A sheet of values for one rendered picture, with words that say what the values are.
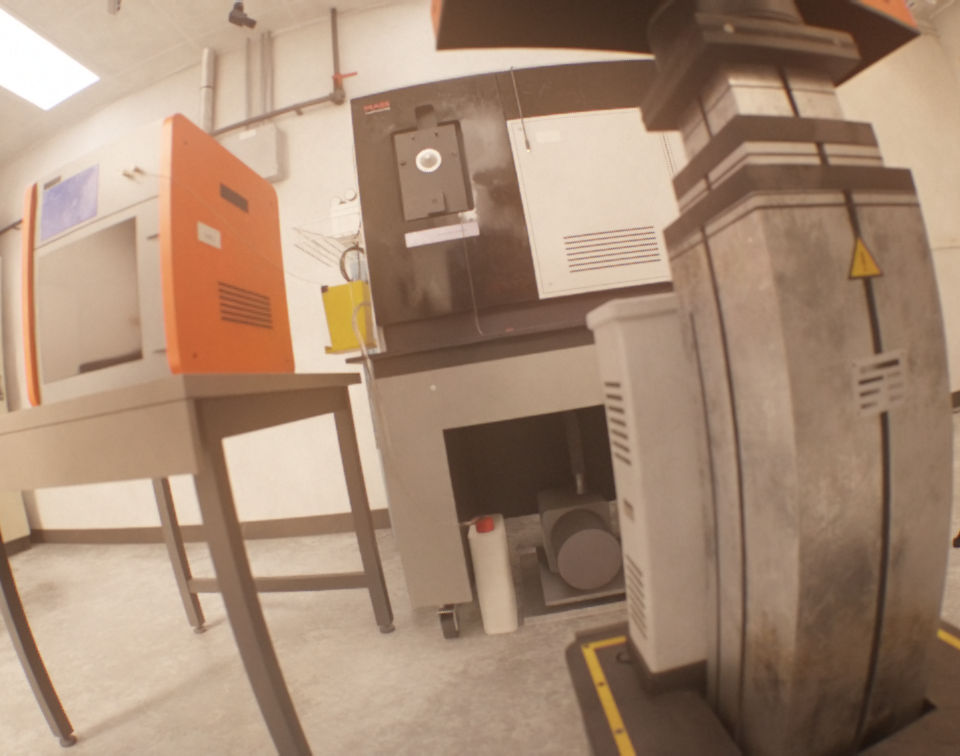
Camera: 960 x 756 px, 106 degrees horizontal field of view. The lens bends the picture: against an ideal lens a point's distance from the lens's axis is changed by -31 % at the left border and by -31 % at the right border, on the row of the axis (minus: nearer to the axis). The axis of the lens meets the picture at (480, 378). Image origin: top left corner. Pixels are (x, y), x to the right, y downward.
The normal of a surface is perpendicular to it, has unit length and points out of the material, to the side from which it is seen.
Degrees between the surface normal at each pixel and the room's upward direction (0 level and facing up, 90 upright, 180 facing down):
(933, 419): 90
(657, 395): 90
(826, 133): 90
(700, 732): 0
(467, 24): 180
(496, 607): 90
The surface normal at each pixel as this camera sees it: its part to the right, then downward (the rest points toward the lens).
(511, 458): -0.04, 0.01
